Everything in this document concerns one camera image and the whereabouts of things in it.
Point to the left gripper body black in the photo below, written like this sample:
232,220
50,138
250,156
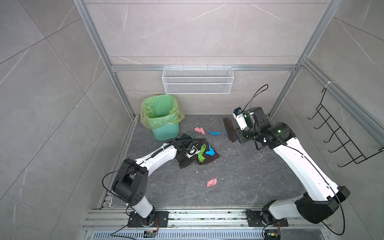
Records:
186,159

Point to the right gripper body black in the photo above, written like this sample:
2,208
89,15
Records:
246,134

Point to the dark brown dustpan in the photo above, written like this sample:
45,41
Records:
209,159

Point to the dark brown hand brush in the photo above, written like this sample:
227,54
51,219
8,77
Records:
231,132

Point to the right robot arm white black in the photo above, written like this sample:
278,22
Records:
322,196

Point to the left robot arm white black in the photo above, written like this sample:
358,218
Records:
129,182

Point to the large green paper scrap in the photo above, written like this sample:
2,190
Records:
201,157

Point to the pink paper scrap back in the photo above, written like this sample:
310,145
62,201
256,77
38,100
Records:
200,130

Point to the pink paper scrap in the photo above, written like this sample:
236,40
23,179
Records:
212,182
200,130

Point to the blue paper scrap front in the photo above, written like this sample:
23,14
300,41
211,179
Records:
210,151

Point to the blue paper scrap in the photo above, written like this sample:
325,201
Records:
214,133
210,151

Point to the blue paper scrap back left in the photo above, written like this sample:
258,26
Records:
214,133

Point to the pink paper scrap front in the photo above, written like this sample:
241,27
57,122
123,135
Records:
212,182

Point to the green trash bin with liner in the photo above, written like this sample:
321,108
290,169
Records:
162,115

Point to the white wire mesh basket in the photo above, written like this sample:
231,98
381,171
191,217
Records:
197,80

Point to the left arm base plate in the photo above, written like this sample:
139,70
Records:
157,218

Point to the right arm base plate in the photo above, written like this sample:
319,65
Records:
258,219

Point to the black wire hook rack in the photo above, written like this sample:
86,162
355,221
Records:
343,139

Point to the aluminium mounting rail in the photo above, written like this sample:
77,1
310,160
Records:
196,223

